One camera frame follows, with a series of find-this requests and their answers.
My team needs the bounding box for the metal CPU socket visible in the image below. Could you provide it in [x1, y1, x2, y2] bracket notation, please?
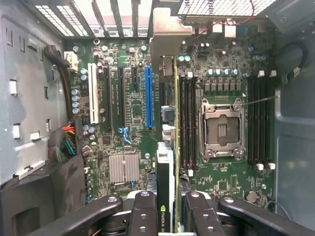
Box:
[198, 97, 247, 163]

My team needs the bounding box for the black RAM slot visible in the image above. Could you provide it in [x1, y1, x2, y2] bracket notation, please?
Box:
[248, 72, 254, 170]
[261, 72, 268, 170]
[186, 71, 193, 177]
[254, 70, 261, 171]
[193, 73, 199, 173]
[180, 71, 187, 173]
[268, 70, 276, 171]

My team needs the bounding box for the blue expansion slot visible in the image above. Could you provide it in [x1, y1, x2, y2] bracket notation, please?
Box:
[144, 65, 155, 130]

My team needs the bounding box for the thin socket locking lever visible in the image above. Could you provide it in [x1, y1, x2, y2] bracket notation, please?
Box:
[242, 95, 281, 107]

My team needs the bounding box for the black and grey PC case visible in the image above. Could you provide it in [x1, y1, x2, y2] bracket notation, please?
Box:
[0, 0, 315, 236]

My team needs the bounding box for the long black expansion slot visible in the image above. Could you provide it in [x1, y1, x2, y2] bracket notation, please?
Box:
[117, 66, 127, 129]
[158, 82, 171, 106]
[102, 65, 114, 130]

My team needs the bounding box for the green motherboard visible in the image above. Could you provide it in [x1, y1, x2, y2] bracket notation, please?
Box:
[63, 14, 279, 212]

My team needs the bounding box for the white expansion slot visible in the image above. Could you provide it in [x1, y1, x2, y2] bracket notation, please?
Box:
[87, 62, 100, 125]

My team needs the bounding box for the coloured power wire bundle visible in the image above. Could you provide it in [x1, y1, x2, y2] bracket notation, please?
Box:
[48, 120, 77, 163]

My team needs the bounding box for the black plastic fan shroud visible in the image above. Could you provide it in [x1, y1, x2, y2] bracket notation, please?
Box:
[0, 152, 87, 236]

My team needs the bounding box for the red twisted wire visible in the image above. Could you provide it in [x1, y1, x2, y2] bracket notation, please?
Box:
[194, 0, 258, 37]

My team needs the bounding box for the white power connector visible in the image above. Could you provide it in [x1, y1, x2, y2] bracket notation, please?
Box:
[64, 50, 80, 72]

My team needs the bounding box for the short black expansion slot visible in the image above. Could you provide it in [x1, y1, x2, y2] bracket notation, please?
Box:
[131, 66, 139, 85]

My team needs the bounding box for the black sleeved cable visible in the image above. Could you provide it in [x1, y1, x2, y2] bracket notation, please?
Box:
[43, 45, 74, 121]

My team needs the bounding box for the silver chipset heatsink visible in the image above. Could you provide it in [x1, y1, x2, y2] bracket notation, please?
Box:
[109, 154, 140, 185]

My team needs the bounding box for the silver coin battery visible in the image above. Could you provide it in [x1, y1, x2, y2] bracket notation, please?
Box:
[245, 189, 259, 203]

